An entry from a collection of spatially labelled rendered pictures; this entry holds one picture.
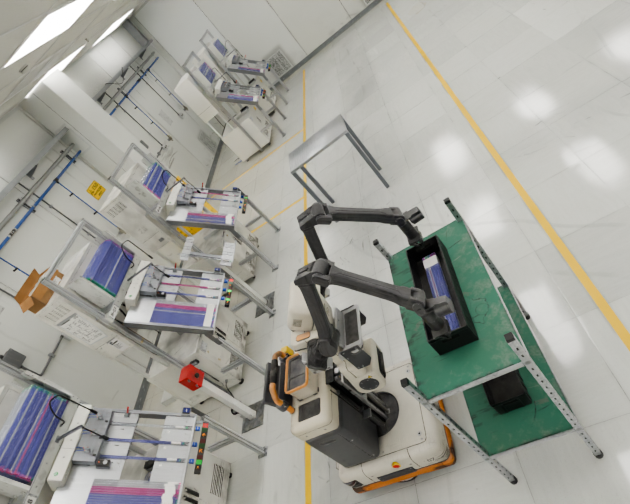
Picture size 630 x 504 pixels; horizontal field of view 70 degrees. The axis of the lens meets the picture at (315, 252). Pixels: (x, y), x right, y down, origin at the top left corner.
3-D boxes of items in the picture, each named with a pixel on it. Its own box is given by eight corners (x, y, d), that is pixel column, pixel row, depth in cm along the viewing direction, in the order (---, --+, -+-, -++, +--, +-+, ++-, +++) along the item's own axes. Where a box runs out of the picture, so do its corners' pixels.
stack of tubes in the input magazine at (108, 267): (134, 255, 400) (108, 237, 387) (116, 296, 361) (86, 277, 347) (125, 262, 405) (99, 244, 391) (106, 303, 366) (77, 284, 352)
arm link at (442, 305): (411, 290, 171) (410, 306, 164) (439, 279, 165) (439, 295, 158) (427, 311, 176) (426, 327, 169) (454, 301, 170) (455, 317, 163)
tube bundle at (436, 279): (425, 262, 225) (421, 258, 223) (437, 255, 222) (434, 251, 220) (448, 343, 186) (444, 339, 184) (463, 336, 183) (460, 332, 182)
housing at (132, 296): (151, 272, 415) (150, 261, 407) (136, 311, 378) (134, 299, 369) (142, 271, 415) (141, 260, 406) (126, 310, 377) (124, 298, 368)
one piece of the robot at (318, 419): (356, 478, 264) (261, 420, 222) (350, 396, 306) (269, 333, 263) (405, 462, 251) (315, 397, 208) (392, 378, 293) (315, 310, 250)
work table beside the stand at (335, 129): (389, 186, 471) (346, 129, 430) (336, 223, 493) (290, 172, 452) (381, 167, 507) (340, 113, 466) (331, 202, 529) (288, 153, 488)
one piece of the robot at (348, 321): (351, 374, 220) (325, 352, 208) (348, 330, 241) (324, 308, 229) (379, 362, 213) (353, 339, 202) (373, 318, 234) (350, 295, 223)
